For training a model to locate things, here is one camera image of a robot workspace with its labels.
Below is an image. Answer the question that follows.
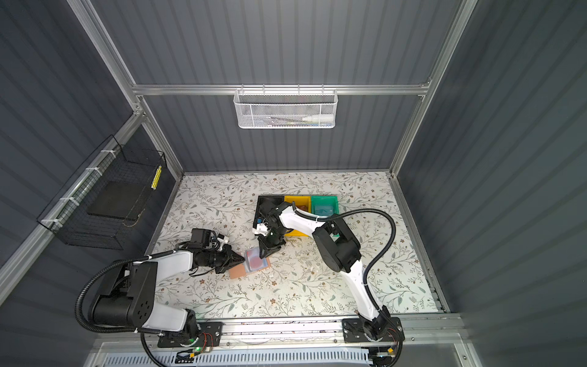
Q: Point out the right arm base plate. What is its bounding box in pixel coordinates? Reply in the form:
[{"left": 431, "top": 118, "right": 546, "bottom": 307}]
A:
[{"left": 342, "top": 317, "right": 405, "bottom": 343}]

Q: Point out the white wire basket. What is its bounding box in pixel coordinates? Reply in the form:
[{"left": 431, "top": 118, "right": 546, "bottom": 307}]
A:
[{"left": 233, "top": 90, "right": 339, "bottom": 129}]

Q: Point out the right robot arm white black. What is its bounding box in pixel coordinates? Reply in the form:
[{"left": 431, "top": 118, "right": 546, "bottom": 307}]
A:
[{"left": 254, "top": 201, "right": 396, "bottom": 324}]

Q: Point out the black plastic bin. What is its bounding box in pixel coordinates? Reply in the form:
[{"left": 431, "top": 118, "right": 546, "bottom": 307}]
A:
[{"left": 252, "top": 195, "right": 284, "bottom": 228}]

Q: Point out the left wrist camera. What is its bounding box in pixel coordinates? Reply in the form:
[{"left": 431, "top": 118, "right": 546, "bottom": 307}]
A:
[{"left": 188, "top": 229, "right": 229, "bottom": 251}]

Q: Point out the white marker in basket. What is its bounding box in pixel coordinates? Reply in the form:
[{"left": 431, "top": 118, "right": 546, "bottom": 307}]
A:
[{"left": 302, "top": 114, "right": 335, "bottom": 125}]

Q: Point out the white red circle card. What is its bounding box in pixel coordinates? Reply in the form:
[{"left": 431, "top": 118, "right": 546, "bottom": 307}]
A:
[{"left": 245, "top": 248, "right": 270, "bottom": 273}]

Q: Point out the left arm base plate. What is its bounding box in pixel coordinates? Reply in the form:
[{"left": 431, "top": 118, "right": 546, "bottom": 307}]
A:
[{"left": 157, "top": 322, "right": 224, "bottom": 349}]

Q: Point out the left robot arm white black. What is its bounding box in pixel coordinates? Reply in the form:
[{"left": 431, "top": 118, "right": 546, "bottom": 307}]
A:
[{"left": 75, "top": 245, "right": 246, "bottom": 338}]

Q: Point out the yellow plastic bin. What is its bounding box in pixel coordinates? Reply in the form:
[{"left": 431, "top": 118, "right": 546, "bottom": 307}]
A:
[{"left": 284, "top": 195, "right": 311, "bottom": 237}]

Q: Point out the black wire basket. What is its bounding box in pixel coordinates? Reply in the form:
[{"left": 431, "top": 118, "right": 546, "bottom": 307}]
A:
[{"left": 37, "top": 139, "right": 167, "bottom": 250}]

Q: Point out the green plastic bin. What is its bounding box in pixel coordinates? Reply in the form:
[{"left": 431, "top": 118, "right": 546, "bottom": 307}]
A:
[{"left": 310, "top": 196, "right": 339, "bottom": 217}]

